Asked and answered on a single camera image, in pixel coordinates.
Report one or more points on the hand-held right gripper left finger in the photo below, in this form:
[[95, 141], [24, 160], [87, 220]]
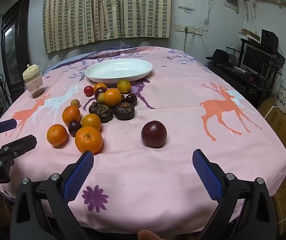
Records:
[[79, 177]]

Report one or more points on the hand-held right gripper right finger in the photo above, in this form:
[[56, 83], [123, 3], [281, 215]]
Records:
[[206, 177]]

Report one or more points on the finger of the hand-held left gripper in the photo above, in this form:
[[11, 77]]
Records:
[[20, 145], [4, 126]]

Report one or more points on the large orange tangerine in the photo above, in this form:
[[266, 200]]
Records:
[[88, 140]]

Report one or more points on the small dark purple plum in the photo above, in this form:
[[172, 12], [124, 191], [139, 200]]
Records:
[[98, 91], [74, 127], [131, 99]]

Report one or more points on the small yellow-green fruit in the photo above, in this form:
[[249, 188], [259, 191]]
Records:
[[75, 102], [101, 97]]

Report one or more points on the white oval plate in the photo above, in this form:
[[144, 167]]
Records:
[[118, 71]]

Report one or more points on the person's right hand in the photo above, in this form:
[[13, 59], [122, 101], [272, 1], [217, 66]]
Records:
[[149, 235]]

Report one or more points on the pink deer print tablecloth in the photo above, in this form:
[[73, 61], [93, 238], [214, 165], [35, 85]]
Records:
[[158, 180]]

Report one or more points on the plastic jar with cream lid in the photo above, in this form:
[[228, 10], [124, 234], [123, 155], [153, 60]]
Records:
[[33, 85]]

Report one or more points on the large dark red plum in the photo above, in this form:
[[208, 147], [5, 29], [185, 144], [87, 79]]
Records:
[[154, 133]]

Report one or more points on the small dark wrinkled fruit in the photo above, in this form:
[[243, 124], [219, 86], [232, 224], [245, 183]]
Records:
[[94, 107]]

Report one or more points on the red cherry tomato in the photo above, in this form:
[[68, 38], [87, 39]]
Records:
[[88, 90]]

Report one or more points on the small orange tangerine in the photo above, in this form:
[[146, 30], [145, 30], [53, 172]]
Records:
[[100, 86]]

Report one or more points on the yellow-orange tangerine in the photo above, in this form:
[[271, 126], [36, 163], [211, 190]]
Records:
[[123, 85]]

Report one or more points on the black media stand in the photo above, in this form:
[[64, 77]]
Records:
[[232, 77]]

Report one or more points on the dark wooden framed mirror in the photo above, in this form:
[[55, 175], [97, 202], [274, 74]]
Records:
[[23, 17]]

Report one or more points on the black hat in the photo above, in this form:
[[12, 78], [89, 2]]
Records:
[[220, 55]]

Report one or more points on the computer monitor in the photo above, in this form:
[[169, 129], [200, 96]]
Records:
[[255, 57]]

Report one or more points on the beige checked curtain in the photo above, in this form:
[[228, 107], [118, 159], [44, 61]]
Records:
[[83, 12]]

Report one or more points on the flat cardboard piece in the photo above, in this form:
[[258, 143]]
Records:
[[250, 33]]

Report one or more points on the black speaker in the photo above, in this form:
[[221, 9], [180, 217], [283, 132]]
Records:
[[269, 37]]

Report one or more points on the white wall socket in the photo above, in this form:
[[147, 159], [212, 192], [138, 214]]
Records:
[[178, 27]]

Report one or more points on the white wall panel box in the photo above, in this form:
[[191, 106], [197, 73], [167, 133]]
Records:
[[232, 1]]

